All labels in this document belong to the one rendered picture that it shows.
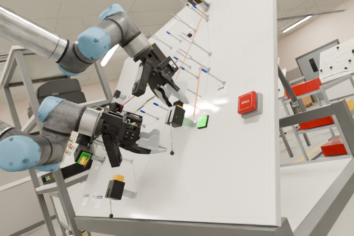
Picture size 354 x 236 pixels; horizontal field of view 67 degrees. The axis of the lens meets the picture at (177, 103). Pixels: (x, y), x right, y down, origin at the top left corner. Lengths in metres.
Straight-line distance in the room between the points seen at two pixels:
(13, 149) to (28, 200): 7.52
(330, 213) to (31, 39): 0.86
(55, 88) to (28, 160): 1.19
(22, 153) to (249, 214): 0.49
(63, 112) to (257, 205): 0.53
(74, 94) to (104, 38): 1.13
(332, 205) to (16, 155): 0.74
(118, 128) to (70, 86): 1.10
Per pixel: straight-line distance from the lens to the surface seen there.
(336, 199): 0.84
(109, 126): 0.78
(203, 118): 0.83
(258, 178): 0.64
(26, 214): 8.18
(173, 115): 0.82
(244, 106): 0.69
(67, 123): 0.77
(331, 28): 12.70
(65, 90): 1.82
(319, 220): 0.75
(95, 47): 0.72
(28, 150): 0.65
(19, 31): 0.79
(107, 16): 0.81
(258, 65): 0.79
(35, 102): 1.67
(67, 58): 0.82
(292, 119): 1.16
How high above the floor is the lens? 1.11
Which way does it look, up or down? 5 degrees up
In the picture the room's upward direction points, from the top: 21 degrees counter-clockwise
